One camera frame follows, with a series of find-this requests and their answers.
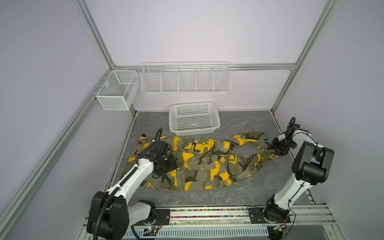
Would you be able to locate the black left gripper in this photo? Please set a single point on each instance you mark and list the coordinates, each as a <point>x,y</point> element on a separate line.
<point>172,166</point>

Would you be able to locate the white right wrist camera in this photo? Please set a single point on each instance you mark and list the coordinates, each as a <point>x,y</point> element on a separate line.
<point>282,137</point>

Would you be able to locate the white perforated plastic basket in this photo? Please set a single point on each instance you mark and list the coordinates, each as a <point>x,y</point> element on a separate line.
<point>194,118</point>

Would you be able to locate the white ventilated cable duct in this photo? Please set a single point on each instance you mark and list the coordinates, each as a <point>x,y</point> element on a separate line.
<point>214,233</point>

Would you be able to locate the aluminium corner frame post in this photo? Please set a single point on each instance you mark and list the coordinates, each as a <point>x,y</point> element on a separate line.
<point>326,14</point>

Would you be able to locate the camouflage yellow green trousers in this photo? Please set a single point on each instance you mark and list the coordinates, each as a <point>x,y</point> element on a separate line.
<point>206,163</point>

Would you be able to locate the long white wire shelf basket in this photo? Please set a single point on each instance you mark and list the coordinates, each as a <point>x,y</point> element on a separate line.
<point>186,78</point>

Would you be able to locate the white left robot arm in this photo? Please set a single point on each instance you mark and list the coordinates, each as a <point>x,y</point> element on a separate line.
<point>110,214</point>

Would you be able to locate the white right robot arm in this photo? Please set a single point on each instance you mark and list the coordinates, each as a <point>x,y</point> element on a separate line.
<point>311,166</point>

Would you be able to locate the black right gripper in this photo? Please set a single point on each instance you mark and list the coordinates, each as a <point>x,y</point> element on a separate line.
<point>273,145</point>

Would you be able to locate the small white mesh box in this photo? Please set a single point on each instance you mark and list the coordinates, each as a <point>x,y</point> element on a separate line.
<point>118,90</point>

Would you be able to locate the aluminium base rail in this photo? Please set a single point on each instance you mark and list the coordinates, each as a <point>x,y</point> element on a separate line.
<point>239,216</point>

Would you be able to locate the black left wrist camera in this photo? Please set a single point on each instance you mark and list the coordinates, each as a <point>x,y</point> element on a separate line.
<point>160,148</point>

